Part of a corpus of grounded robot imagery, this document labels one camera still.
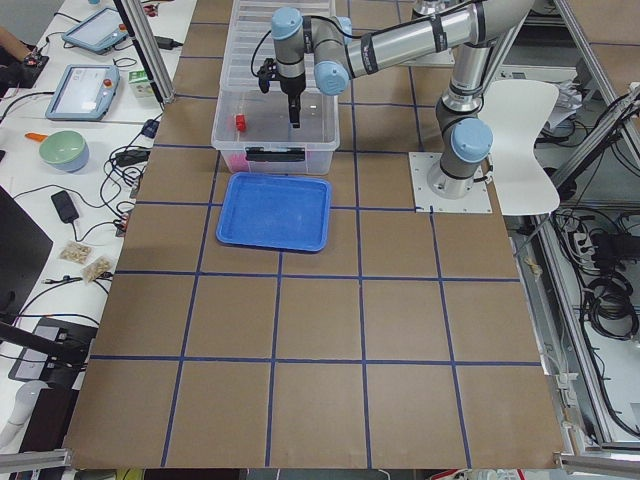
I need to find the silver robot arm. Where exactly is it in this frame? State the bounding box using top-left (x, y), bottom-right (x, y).
top-left (254, 0), bottom-right (531, 199)

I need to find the black power adapter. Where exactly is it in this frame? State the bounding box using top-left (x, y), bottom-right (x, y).
top-left (51, 190), bottom-right (79, 224)

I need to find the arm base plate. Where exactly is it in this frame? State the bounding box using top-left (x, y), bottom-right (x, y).
top-left (409, 152), bottom-right (492, 214)

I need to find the far teach pendant tablet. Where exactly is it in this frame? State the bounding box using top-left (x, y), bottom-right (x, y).
top-left (62, 7), bottom-right (128, 54)

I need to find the green bowl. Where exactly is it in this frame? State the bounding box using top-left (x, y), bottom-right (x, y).
top-left (39, 130), bottom-right (89, 172)

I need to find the snack bag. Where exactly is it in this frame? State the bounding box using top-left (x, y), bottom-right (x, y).
top-left (59, 241), bottom-right (93, 265)
top-left (81, 256), bottom-right (113, 283)

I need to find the snack bag near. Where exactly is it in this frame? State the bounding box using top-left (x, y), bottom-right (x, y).
top-left (81, 256), bottom-right (113, 283)

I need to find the blue plastic tray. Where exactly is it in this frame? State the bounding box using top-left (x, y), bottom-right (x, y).
top-left (216, 173), bottom-right (332, 252)

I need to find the white plastic chair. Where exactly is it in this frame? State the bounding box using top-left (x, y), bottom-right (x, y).
top-left (479, 79), bottom-right (560, 216)

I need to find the red block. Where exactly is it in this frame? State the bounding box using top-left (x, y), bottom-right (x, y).
top-left (235, 114), bottom-right (247, 132)

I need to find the green white carton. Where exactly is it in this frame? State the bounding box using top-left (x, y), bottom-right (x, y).
top-left (127, 70), bottom-right (155, 98)

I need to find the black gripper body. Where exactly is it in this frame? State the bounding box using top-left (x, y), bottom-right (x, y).
top-left (278, 73), bottom-right (306, 98)

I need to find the near teach pendant tablet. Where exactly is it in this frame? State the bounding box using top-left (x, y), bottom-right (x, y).
top-left (45, 64), bottom-right (120, 121)

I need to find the teach pendant tablet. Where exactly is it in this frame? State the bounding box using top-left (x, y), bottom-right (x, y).
top-left (45, 64), bottom-right (120, 121)
top-left (62, 7), bottom-right (128, 54)

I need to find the clear plastic box lid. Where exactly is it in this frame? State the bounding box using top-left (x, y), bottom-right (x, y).
top-left (220, 0), bottom-right (340, 97)

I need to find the snack bag far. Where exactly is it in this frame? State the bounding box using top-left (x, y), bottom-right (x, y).
top-left (59, 241), bottom-right (93, 265)

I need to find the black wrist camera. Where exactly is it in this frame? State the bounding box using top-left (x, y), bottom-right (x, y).
top-left (257, 58), bottom-right (279, 94)

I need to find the aluminium frame post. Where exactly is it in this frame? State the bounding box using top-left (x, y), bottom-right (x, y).
top-left (114, 0), bottom-right (175, 105)

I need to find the clear plastic storage box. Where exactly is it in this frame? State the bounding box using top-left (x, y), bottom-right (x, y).
top-left (212, 90), bottom-right (340, 175)

